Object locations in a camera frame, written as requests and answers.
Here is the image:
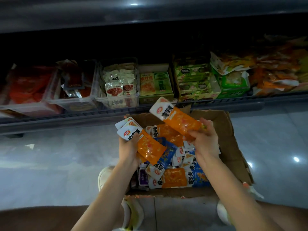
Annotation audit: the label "person's left shoe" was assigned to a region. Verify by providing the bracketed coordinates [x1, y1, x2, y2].
[98, 166, 145, 231]

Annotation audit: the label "person's right hand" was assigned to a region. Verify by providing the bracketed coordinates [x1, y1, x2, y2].
[189, 118, 221, 162]

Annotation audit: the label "orange white-top snack packet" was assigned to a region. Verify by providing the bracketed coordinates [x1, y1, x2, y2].
[149, 97, 204, 138]

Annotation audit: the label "green orange display carton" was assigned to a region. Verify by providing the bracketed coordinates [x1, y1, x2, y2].
[138, 63, 175, 105]

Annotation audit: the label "person's right leg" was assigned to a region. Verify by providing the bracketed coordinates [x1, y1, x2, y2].
[260, 202, 308, 231]

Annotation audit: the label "green snack packets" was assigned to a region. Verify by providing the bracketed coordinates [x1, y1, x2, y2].
[210, 65, 252, 98]

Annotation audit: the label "handful of orange snack packets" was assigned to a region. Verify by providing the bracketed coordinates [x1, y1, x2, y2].
[115, 117, 167, 166]

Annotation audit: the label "person's left hand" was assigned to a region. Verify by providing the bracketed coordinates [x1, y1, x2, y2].
[118, 132, 141, 167]

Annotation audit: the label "person's left leg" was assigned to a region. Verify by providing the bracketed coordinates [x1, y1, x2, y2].
[0, 204, 126, 231]

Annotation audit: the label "brown cardboard box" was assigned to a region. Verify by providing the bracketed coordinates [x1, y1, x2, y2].
[124, 109, 255, 199]

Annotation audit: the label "person's right shoe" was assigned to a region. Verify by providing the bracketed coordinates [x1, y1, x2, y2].
[217, 183, 264, 224]

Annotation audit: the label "person's shoe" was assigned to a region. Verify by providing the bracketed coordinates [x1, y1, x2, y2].
[217, 183, 264, 224]
[98, 166, 145, 231]

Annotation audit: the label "person's right forearm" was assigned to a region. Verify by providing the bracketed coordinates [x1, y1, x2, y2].
[196, 155, 285, 231]

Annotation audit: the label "pile of orange yellow packets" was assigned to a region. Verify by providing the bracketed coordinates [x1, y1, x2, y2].
[210, 36, 308, 97]

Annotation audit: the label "person's leg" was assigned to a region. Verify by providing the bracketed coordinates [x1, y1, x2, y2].
[260, 202, 308, 231]
[0, 204, 126, 231]

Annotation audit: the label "person's left forearm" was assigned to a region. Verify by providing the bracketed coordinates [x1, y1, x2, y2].
[71, 161, 138, 231]

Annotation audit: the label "pile of red snack packets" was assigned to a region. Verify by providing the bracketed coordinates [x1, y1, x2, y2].
[9, 66, 57, 105]

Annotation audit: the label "grey metal store shelf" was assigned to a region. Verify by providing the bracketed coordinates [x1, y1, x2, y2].
[0, 0, 308, 138]

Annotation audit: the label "clear plastic tray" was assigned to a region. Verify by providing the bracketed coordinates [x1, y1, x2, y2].
[0, 64, 63, 117]
[96, 57, 141, 110]
[48, 59, 102, 112]

